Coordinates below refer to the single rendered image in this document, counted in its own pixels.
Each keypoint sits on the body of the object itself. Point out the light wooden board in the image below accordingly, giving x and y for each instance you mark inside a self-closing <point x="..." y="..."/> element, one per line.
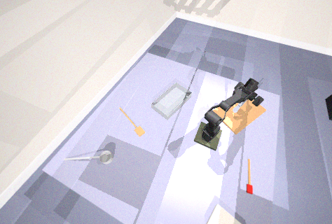
<point x="246" y="114"/>

